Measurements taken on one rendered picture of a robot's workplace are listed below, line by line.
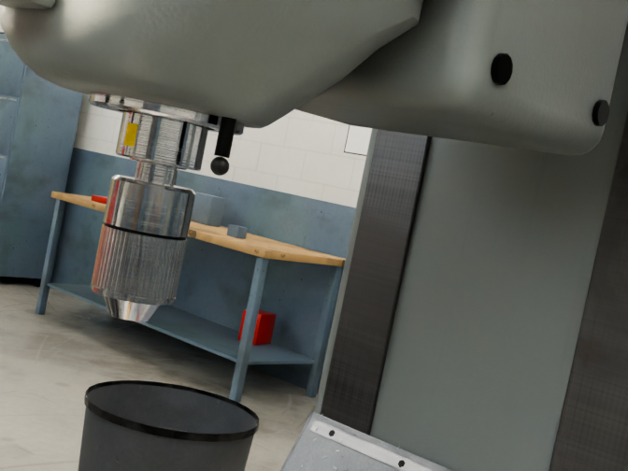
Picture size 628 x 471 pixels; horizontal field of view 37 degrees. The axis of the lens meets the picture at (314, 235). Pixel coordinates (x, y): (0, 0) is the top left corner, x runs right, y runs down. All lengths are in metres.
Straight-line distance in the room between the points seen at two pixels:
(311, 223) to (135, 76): 5.63
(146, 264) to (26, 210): 7.38
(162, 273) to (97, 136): 7.49
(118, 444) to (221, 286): 4.26
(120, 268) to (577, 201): 0.41
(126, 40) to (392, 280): 0.48
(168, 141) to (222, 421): 2.30
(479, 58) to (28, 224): 7.45
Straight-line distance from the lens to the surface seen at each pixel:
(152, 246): 0.50
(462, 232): 0.83
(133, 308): 0.52
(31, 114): 7.80
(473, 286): 0.82
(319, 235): 6.01
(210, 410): 2.79
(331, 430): 0.90
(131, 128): 0.51
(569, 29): 0.61
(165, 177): 0.51
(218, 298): 6.63
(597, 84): 0.65
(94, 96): 0.51
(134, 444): 2.40
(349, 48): 0.49
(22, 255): 7.94
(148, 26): 0.44
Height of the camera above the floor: 1.28
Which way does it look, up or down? 3 degrees down
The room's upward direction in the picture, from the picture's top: 11 degrees clockwise
